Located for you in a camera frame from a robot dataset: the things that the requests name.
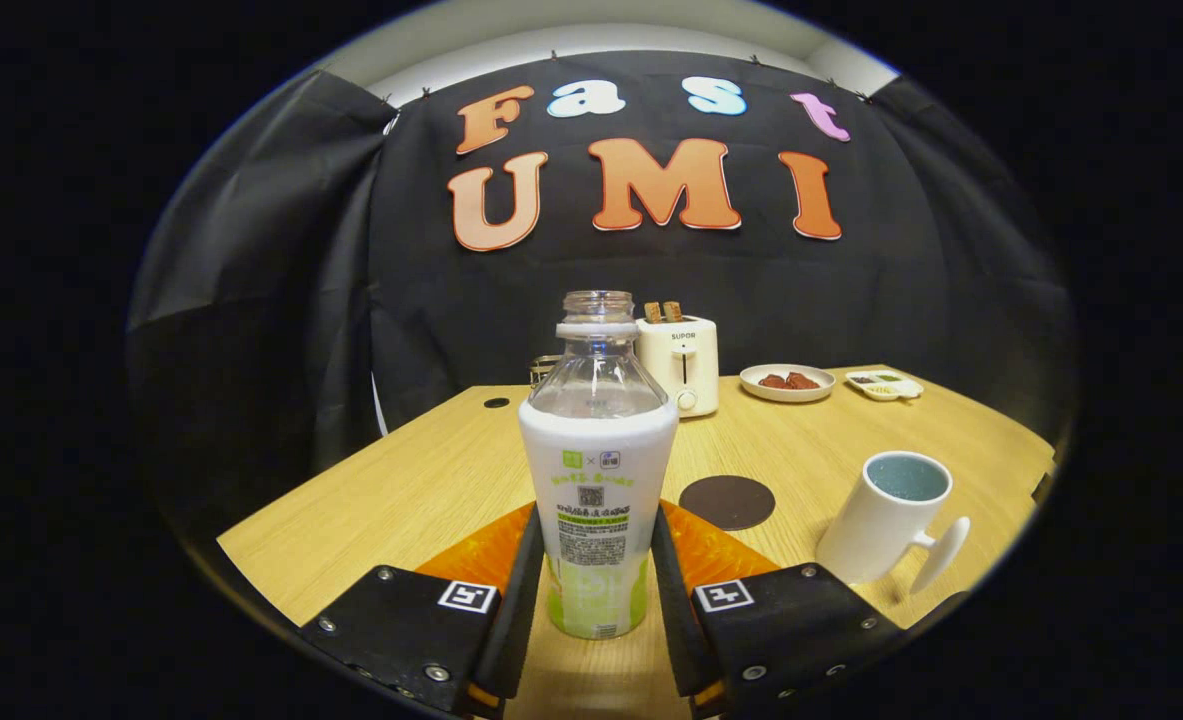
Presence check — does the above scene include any black backdrop cloth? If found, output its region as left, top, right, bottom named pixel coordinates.
left=126, top=50, right=1077, bottom=521

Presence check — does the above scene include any wooden table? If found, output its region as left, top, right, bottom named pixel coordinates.
left=216, top=363, right=1057, bottom=720

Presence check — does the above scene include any clear juice bottle white label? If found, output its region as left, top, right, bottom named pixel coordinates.
left=517, top=290, right=680, bottom=641

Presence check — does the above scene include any round brown coaster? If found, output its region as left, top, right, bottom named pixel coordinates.
left=678, top=474, right=777, bottom=532

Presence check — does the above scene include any round white plate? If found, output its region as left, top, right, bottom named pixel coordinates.
left=739, top=363, right=837, bottom=404

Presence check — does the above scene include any white toaster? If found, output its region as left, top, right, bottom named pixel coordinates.
left=635, top=315, right=720, bottom=419

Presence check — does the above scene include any white cup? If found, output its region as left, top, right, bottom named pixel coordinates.
left=815, top=450, right=972, bottom=595

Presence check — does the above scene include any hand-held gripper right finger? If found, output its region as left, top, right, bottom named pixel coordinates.
left=649, top=498, right=907, bottom=719

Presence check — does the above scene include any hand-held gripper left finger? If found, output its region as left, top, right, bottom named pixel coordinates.
left=296, top=500, right=547, bottom=719

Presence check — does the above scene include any white divided dish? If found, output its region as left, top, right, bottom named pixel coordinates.
left=844, top=370, right=924, bottom=402

